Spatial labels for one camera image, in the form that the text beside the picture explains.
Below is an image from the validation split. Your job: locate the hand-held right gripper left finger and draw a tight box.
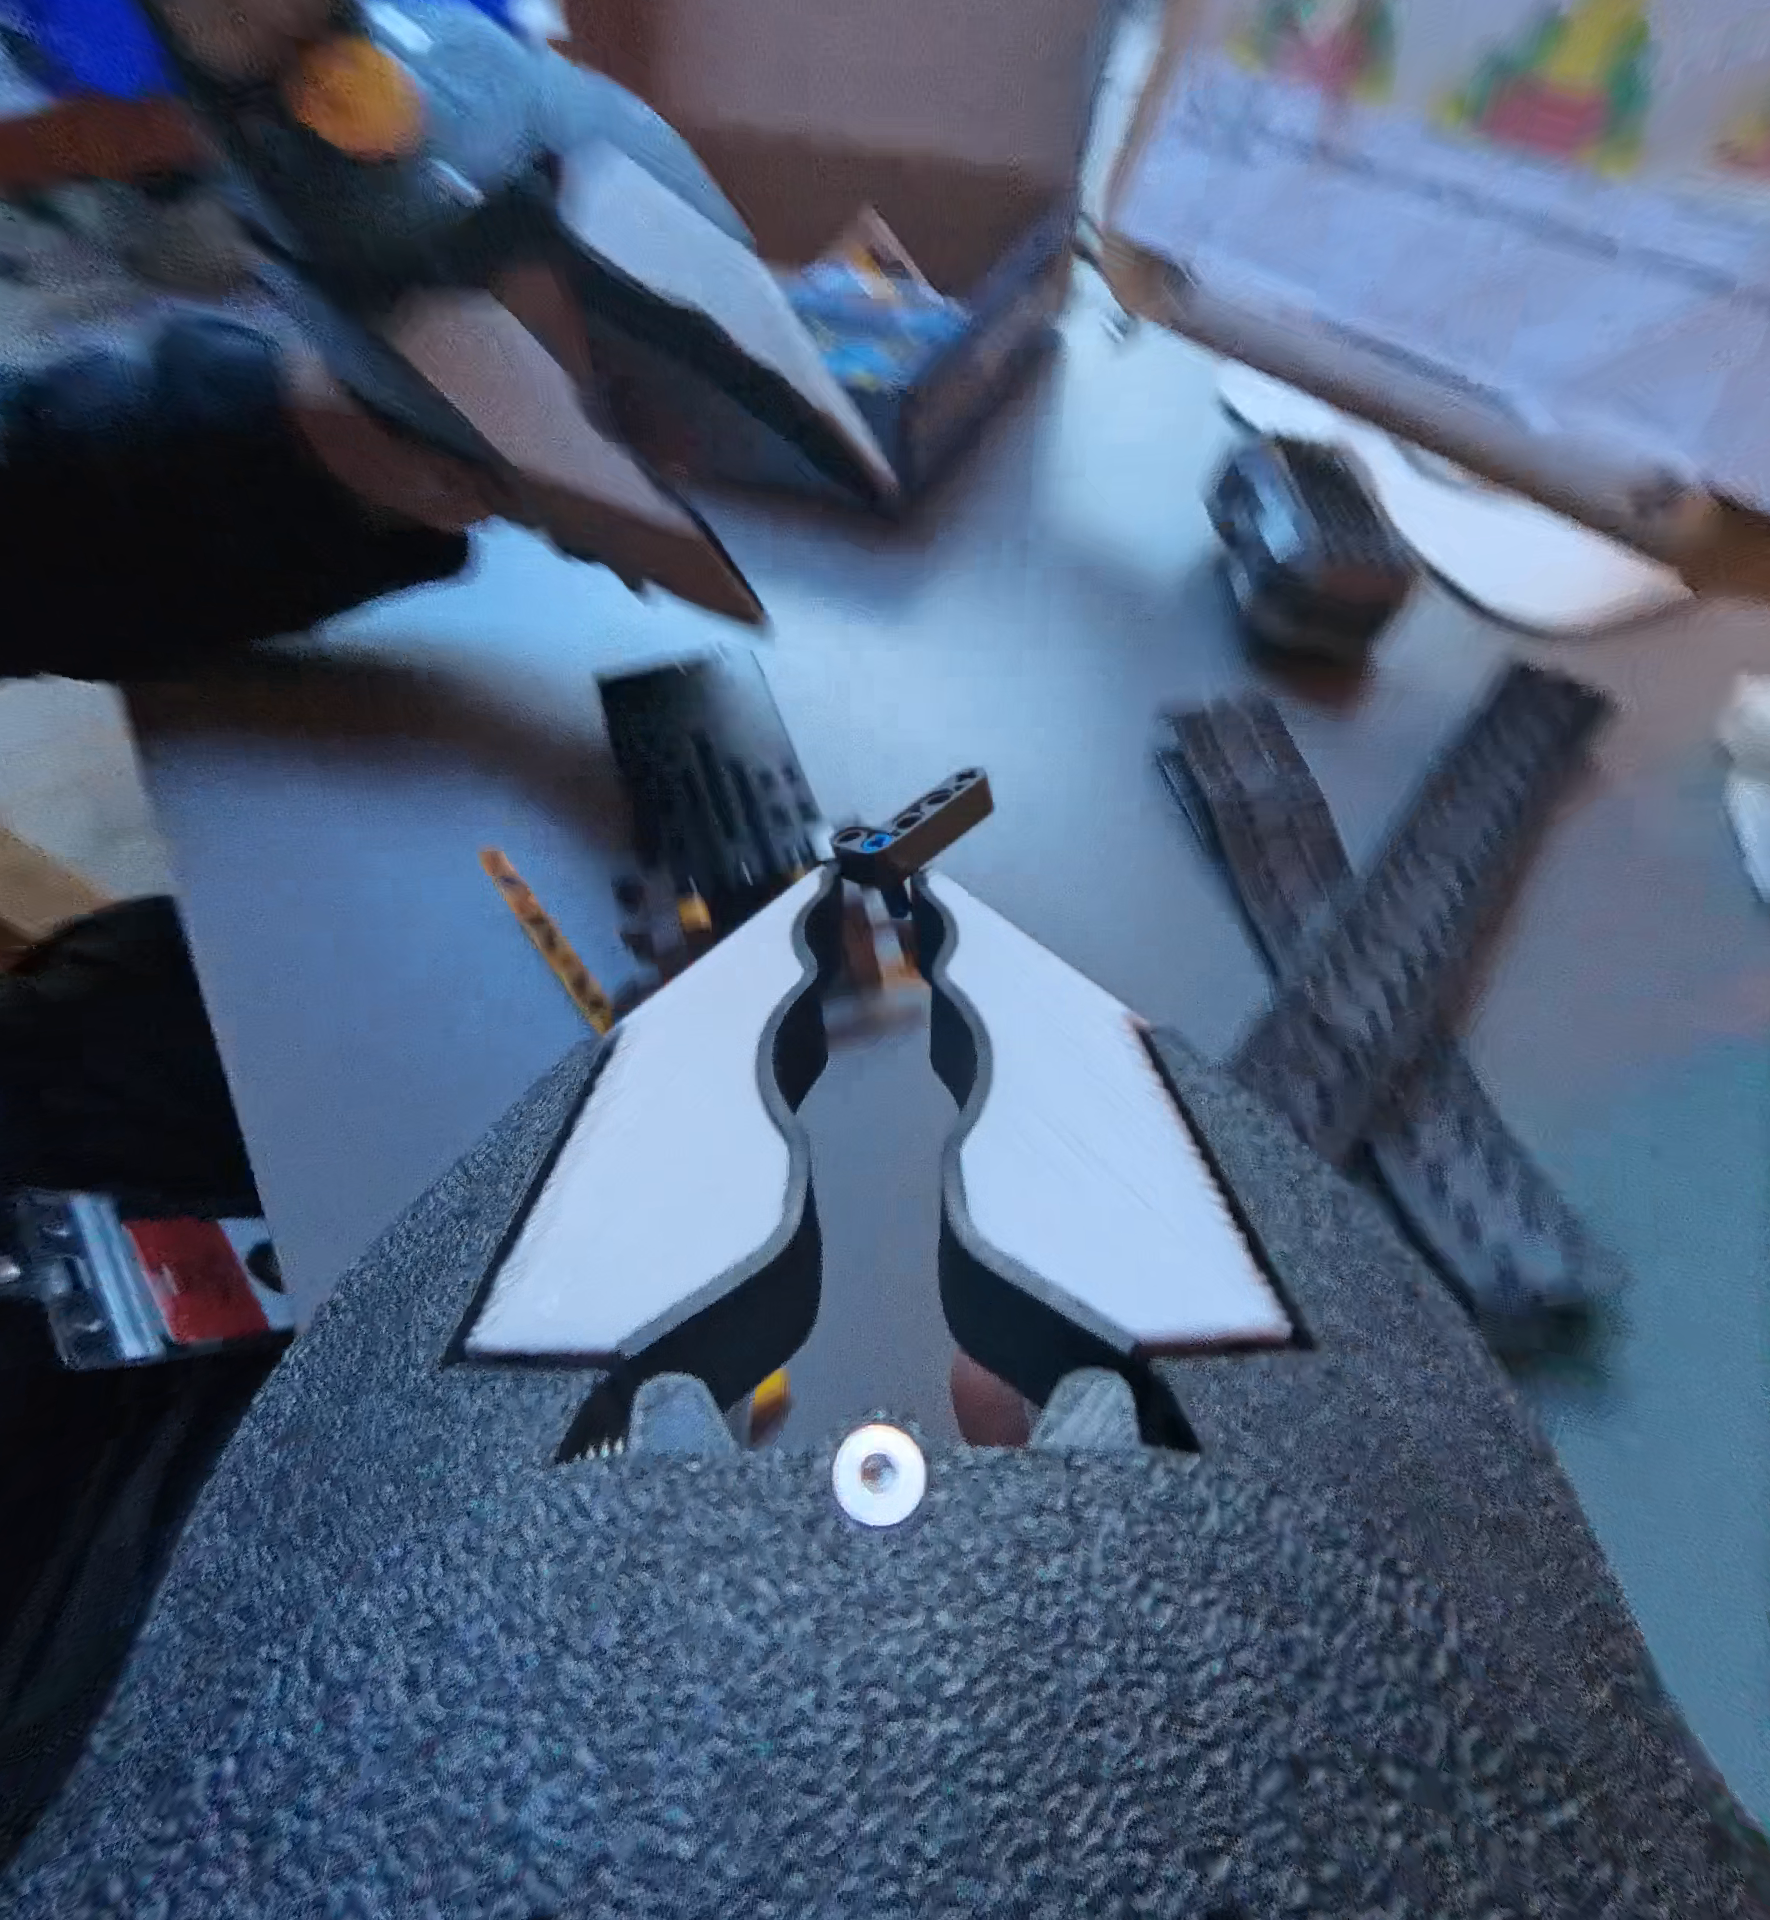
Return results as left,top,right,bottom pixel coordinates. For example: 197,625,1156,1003
458,870,844,1368

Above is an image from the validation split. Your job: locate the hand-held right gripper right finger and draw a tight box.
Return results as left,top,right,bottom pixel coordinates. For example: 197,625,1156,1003
920,872,1302,1358

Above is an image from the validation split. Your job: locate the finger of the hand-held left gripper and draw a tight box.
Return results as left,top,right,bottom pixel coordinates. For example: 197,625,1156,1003
398,276,772,630
552,142,906,511

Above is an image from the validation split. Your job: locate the long yellow toy beam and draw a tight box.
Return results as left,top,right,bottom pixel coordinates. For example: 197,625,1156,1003
479,850,619,1037

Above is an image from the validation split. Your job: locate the black toy box assembly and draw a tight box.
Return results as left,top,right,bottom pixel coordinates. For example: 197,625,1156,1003
598,655,924,1043

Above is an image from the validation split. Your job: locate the grey toy beam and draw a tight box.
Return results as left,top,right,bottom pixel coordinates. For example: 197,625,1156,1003
831,764,995,887

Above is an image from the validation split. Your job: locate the person's left forearm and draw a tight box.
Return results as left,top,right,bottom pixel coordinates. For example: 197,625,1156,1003
0,308,474,685

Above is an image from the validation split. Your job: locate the grey desk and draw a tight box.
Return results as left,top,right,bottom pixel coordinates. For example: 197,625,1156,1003
126,254,1770,1847

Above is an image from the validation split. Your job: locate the person's left hand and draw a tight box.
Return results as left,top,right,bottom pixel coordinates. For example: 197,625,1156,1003
289,380,576,544

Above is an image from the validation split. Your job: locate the instruction booklet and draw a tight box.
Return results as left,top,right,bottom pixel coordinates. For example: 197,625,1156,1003
787,246,976,394

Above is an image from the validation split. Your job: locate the blue cardboard box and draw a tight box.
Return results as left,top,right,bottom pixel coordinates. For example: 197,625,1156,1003
563,0,1119,515

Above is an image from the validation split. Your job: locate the blue plastic crate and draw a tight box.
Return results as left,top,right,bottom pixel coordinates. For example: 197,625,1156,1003
0,0,182,99

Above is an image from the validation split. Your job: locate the folded grey toy track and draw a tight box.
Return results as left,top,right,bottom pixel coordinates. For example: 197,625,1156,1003
1155,693,1630,1342

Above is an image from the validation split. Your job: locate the badge card with keys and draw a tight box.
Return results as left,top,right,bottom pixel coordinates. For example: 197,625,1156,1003
0,1191,293,1370

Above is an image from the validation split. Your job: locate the grey toy brick block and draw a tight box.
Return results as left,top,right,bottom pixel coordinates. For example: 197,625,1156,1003
1203,432,1420,662

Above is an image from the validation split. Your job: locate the instruction sign stand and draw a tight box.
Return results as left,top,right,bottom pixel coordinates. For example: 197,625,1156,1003
1101,0,1770,632

